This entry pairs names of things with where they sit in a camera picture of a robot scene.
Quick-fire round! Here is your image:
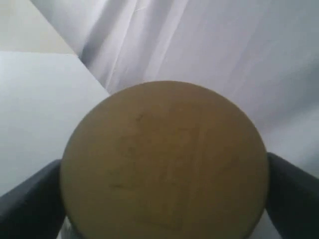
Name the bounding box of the white backdrop curtain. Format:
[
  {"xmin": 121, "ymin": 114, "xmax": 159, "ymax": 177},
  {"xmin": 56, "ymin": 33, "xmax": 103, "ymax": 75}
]
[{"xmin": 34, "ymin": 0, "xmax": 319, "ymax": 176}]

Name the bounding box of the clear jar with gold lid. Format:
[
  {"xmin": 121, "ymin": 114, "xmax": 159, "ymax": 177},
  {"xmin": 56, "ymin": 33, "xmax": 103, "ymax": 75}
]
[{"xmin": 60, "ymin": 81, "xmax": 269, "ymax": 239}]

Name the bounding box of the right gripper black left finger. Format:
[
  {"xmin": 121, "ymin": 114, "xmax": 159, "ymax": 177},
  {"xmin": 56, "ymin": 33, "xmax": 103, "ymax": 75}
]
[{"xmin": 0, "ymin": 160, "xmax": 66, "ymax": 239}]

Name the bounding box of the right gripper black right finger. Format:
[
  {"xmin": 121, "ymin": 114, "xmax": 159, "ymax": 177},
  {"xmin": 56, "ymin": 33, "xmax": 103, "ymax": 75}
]
[{"xmin": 266, "ymin": 153, "xmax": 319, "ymax": 239}]

